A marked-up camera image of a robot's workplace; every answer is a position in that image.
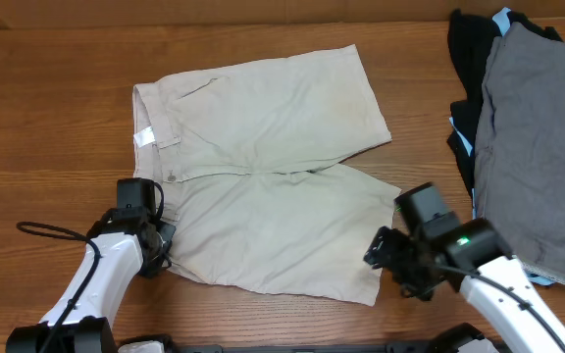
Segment beige khaki shorts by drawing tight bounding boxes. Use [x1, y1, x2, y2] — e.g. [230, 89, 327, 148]
[132, 45, 399, 306]

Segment light blue garment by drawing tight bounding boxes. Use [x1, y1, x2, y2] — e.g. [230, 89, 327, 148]
[448, 6, 556, 287]

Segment black garment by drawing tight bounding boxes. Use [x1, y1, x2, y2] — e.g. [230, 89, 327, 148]
[446, 8, 564, 197]

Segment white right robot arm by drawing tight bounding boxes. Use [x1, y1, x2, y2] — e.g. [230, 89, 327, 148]
[364, 182, 565, 352]

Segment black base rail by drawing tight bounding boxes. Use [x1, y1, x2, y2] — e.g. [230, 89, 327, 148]
[118, 338, 465, 353]

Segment grey garment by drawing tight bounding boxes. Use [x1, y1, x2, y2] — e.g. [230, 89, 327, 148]
[475, 23, 565, 284]

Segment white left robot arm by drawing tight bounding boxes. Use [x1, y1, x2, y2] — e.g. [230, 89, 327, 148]
[5, 177, 176, 353]

